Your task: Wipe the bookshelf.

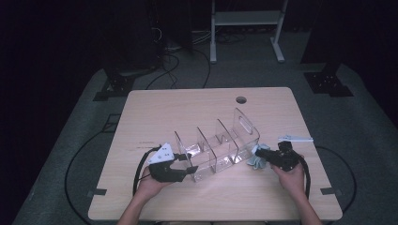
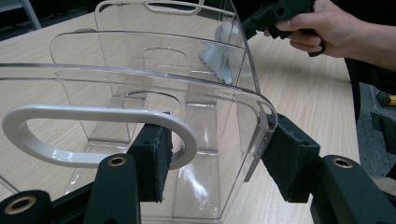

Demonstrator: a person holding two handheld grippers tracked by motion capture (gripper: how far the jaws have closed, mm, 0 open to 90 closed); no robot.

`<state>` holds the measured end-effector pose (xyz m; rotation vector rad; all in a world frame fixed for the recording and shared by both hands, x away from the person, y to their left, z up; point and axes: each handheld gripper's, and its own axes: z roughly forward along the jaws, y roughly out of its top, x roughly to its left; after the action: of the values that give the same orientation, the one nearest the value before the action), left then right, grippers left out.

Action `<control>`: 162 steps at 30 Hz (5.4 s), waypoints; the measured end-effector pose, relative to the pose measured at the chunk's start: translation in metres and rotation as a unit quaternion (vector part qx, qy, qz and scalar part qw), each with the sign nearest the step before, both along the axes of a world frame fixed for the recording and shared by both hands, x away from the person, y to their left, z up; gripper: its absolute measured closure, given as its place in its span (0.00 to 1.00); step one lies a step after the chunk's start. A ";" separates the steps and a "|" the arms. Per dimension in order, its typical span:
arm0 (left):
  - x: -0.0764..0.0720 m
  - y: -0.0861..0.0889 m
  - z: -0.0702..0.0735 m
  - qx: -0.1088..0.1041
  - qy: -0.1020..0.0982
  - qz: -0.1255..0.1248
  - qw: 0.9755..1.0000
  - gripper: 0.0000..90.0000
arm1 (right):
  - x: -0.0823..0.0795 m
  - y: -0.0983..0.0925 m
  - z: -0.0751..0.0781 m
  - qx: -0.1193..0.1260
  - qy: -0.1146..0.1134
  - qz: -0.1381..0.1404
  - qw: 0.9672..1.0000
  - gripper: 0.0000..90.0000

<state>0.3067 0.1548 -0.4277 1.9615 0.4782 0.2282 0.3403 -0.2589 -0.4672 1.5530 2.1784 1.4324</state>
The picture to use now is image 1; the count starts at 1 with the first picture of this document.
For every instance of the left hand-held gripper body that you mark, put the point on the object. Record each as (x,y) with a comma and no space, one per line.
(164,170)

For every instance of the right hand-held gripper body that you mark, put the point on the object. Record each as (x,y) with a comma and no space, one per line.
(283,157)

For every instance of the light blue cleaning cloth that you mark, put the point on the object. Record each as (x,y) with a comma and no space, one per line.
(257,162)

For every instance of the clear acrylic divider organizer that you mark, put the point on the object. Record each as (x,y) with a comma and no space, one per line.
(219,146)

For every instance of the person's left hand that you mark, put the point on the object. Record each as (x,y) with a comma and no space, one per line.
(150,186)

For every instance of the person's right hand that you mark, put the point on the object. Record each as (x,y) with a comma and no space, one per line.
(289,181)

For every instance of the black tape strip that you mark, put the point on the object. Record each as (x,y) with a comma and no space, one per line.
(100,192)
(327,191)

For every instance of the black stand base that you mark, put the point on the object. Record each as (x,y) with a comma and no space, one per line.
(115,86)
(328,82)

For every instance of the white metal stand frame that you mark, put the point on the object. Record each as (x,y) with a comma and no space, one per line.
(247,18)

